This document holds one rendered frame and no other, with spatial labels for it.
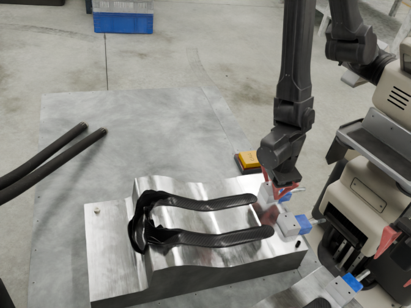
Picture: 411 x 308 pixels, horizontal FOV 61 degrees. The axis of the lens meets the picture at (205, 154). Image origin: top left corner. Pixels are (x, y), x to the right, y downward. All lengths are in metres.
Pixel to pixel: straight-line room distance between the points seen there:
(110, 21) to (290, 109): 3.26
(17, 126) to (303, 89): 2.21
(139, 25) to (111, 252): 3.29
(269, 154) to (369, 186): 0.47
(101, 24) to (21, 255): 2.60
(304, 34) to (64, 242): 0.73
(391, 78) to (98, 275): 0.85
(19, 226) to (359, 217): 1.61
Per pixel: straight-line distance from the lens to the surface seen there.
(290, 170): 0.88
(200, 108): 1.39
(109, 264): 0.84
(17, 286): 1.87
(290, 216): 0.91
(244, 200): 0.95
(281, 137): 0.77
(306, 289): 0.88
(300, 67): 0.76
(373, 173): 1.18
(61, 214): 1.01
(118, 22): 3.92
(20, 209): 2.14
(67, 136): 1.17
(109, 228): 0.89
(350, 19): 0.92
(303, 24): 0.74
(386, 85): 1.05
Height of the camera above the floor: 1.57
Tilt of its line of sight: 41 degrees down
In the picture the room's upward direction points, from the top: 10 degrees clockwise
